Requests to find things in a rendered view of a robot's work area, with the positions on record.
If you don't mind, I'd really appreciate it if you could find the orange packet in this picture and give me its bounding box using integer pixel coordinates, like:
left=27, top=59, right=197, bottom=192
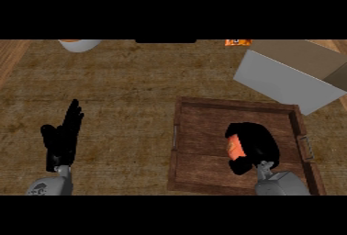
left=223, top=39, right=254, bottom=47

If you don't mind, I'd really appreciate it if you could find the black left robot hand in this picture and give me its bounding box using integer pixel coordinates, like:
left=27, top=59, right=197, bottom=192
left=40, top=98, right=86, bottom=173

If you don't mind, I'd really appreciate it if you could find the brown woven placemat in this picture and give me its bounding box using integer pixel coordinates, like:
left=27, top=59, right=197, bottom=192
left=0, top=39, right=347, bottom=196

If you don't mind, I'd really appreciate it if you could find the orange squash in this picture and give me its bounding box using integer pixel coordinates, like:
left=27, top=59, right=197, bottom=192
left=225, top=134, right=249, bottom=162

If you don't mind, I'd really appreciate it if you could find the white bowl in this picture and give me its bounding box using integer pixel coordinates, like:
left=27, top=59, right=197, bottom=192
left=58, top=39, right=104, bottom=53

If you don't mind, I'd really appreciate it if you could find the brown wooden tray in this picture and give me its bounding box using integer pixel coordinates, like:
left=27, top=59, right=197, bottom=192
left=166, top=96, right=328, bottom=196

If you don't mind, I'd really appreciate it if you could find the cardboard box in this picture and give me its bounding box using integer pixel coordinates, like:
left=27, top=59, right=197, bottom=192
left=232, top=39, right=347, bottom=117

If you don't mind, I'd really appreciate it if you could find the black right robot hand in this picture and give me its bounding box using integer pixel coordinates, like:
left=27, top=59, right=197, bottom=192
left=223, top=122, right=281, bottom=176

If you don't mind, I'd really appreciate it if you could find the black appliance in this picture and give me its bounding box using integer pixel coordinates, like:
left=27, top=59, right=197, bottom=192
left=135, top=39, right=198, bottom=44

